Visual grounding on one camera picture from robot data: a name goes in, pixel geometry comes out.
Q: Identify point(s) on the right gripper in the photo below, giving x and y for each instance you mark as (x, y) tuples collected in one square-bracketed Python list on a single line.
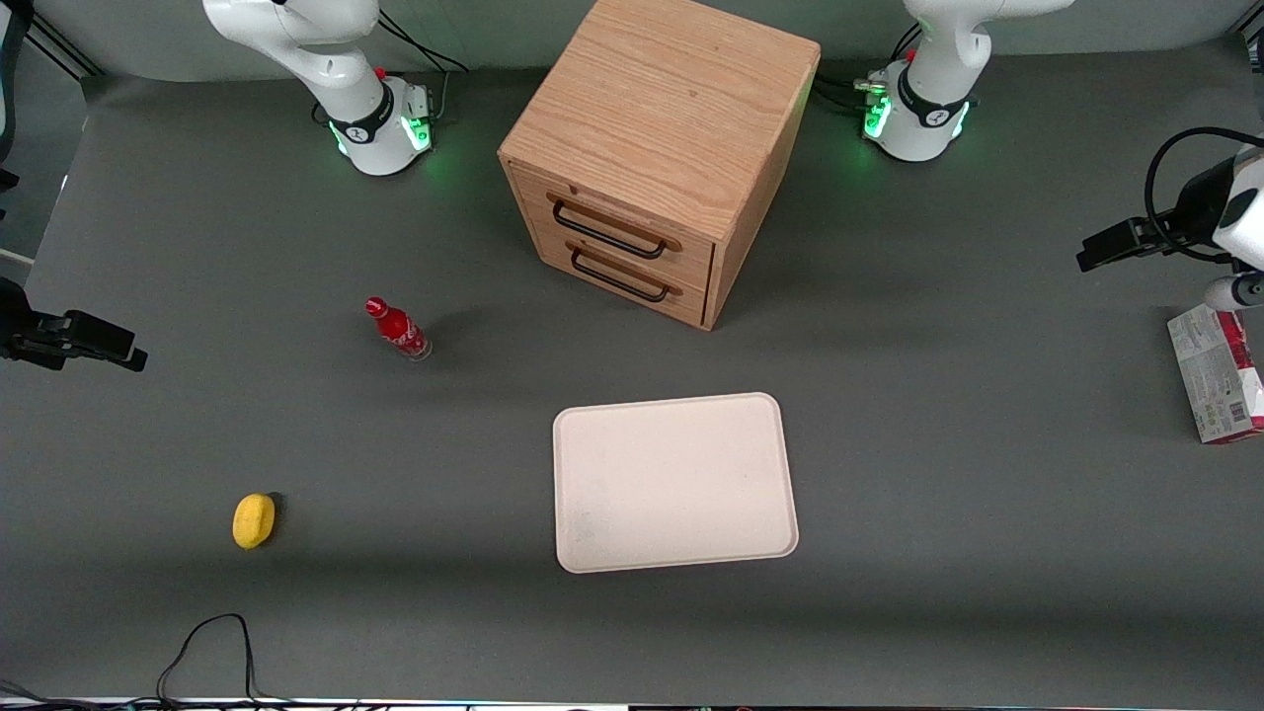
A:
[(22, 326)]

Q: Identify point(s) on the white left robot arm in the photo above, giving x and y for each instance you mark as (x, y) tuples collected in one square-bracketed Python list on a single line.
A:
[(933, 59)]

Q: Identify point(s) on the wooden two-drawer cabinet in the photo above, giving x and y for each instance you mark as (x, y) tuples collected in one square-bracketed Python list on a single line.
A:
[(662, 99)]

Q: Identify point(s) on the red cola bottle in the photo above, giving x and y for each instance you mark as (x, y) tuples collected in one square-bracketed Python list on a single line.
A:
[(397, 328)]

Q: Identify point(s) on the beige rectangular tray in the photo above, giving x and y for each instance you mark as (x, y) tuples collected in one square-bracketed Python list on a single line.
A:
[(671, 484)]

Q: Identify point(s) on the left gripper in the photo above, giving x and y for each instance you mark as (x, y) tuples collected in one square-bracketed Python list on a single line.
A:
[(1193, 209)]

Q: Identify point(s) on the red cookie box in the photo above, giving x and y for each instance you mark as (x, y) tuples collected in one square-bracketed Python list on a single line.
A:
[(1215, 380)]

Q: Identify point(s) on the yellow lemon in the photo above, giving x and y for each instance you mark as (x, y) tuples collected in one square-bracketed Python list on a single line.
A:
[(253, 520)]

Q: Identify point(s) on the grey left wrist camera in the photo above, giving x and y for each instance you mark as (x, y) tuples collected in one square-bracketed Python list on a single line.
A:
[(1234, 293)]

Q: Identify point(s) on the wooden drawer front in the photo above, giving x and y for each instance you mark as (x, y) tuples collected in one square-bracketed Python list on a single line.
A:
[(691, 259), (691, 304)]

